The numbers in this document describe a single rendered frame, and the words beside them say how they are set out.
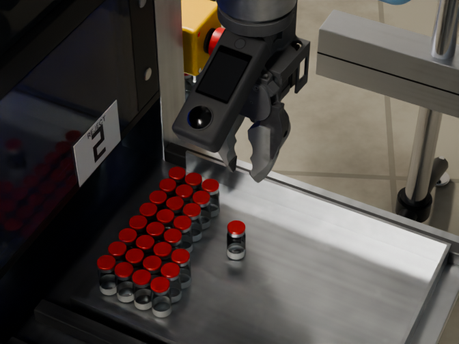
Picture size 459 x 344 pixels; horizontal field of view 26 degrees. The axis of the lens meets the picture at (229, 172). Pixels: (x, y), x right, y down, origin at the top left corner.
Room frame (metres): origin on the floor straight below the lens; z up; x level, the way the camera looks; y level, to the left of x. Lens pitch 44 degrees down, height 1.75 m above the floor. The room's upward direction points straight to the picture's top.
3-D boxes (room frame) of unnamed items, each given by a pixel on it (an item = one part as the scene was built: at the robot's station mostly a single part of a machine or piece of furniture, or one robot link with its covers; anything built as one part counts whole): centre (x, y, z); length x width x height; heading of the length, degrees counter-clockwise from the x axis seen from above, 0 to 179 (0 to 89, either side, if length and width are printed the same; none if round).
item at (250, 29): (0.78, -0.03, 1.16); 0.09 x 0.08 x 0.12; 148
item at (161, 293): (0.68, 0.07, 0.90); 0.02 x 0.02 x 0.05
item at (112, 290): (0.78, 0.10, 0.90); 0.18 x 0.02 x 0.05; 153
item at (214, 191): (0.76, 0.06, 0.90); 0.18 x 0.02 x 0.05; 153
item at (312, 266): (0.71, -0.04, 0.90); 0.34 x 0.26 x 0.04; 63
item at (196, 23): (1.04, 0.06, 0.99); 0.08 x 0.07 x 0.07; 63
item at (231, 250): (0.76, -0.01, 0.90); 0.02 x 0.02 x 0.04
